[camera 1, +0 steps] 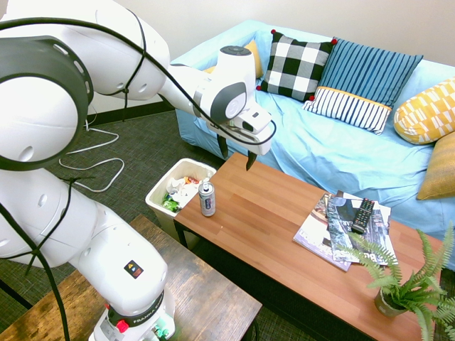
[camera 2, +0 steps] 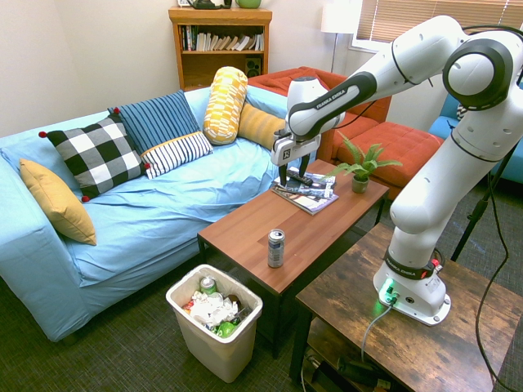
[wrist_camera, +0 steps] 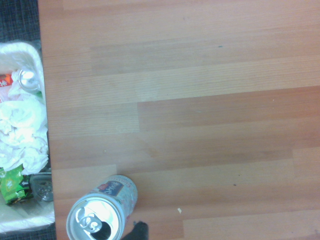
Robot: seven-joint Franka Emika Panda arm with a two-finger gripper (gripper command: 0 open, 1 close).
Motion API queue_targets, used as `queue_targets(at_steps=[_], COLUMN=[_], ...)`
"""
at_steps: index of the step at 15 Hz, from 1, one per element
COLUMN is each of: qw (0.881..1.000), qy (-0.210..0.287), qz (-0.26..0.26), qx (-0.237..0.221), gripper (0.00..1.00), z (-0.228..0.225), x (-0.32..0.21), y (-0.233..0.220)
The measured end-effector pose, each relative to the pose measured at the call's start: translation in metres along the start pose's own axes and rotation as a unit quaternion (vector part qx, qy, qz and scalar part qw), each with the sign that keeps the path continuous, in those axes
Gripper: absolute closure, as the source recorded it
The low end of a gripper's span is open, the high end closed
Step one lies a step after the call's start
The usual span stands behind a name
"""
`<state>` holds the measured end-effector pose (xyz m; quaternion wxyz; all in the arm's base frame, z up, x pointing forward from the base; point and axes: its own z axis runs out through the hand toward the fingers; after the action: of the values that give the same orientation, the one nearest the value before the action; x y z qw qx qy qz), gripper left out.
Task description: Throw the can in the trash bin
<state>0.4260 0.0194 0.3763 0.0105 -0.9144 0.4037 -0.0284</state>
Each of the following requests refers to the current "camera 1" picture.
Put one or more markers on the cream plastic trash bin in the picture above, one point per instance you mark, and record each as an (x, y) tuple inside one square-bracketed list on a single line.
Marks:
[(156, 200)]

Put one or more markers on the reddish wooden coffee table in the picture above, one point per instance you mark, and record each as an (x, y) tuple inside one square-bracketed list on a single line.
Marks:
[(263, 220)]

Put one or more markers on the green fern plant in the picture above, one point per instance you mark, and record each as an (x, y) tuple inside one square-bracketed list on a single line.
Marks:
[(419, 284)]

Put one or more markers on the grey plant pot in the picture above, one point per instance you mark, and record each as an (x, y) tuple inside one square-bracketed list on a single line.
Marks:
[(387, 307)]

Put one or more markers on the green packaging trash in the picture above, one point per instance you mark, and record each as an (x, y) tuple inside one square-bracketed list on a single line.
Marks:
[(171, 204)]

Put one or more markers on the blue striped pillow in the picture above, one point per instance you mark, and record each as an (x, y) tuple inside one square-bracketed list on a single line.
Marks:
[(366, 74)]

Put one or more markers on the light blue sofa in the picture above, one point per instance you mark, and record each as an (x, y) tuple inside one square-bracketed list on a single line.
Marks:
[(320, 149)]

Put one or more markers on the dark cover magazine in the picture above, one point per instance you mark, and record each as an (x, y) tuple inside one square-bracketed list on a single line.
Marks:
[(343, 227)]

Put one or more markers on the ochre striped pillow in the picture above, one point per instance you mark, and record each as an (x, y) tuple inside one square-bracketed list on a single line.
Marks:
[(440, 167)]

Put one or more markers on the white edged magazine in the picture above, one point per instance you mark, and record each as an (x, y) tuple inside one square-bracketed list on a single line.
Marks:
[(382, 213)]

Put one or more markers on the crumpled white paper trash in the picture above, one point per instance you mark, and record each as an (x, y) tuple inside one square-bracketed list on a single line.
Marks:
[(181, 188)]

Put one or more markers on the light cover magazine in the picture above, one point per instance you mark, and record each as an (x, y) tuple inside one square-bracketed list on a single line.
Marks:
[(314, 234)]

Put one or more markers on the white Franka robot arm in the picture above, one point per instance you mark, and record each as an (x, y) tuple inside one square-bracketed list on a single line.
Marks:
[(106, 231)]

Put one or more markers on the yellow white patterned bolster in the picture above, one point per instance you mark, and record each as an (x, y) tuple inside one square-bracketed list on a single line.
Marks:
[(426, 113)]

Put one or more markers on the plain yellow pillow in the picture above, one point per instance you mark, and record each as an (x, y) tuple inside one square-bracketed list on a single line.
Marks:
[(256, 58)]

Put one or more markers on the dark rustic wooden table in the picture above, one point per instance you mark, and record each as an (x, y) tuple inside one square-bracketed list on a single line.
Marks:
[(206, 298)]

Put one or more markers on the black remote control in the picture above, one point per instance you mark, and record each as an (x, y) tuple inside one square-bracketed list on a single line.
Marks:
[(363, 215)]

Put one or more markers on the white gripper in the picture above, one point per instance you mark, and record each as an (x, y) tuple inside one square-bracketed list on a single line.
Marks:
[(259, 142)]

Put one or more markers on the red orange wrapper trash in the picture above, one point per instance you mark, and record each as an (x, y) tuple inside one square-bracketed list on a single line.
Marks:
[(193, 181)]

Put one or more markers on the black white checked pillow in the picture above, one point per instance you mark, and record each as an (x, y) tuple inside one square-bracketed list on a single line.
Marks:
[(295, 67)]

